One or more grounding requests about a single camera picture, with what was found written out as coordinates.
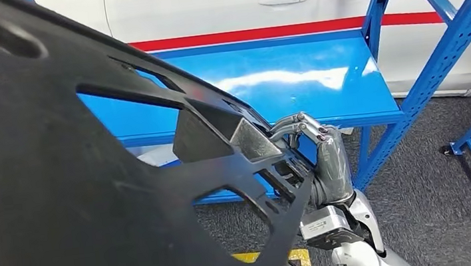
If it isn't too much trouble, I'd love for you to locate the black plastic plate frame part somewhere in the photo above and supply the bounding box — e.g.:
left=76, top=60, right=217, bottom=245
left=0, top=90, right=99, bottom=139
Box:
left=0, top=0, right=325, bottom=266

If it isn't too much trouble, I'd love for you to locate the white car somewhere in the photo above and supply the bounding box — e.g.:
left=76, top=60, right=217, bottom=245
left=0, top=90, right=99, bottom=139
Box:
left=31, top=0, right=471, bottom=146

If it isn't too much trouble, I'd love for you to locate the white plastic bin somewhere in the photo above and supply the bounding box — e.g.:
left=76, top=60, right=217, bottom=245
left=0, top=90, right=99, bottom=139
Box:
left=128, top=142, right=180, bottom=170

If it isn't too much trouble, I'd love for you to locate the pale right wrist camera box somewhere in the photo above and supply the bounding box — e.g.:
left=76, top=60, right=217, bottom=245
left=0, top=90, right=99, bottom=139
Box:
left=297, top=201, right=365, bottom=254

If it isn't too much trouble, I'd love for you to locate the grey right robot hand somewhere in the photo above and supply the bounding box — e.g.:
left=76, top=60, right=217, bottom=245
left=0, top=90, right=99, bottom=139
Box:
left=267, top=106, right=357, bottom=212

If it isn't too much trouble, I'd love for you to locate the blue metal shelf rack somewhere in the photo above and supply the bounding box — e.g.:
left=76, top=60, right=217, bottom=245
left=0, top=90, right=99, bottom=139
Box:
left=23, top=0, right=471, bottom=227

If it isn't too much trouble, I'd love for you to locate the red barrier belt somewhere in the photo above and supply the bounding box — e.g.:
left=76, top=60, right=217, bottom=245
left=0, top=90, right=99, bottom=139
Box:
left=128, top=3, right=471, bottom=64

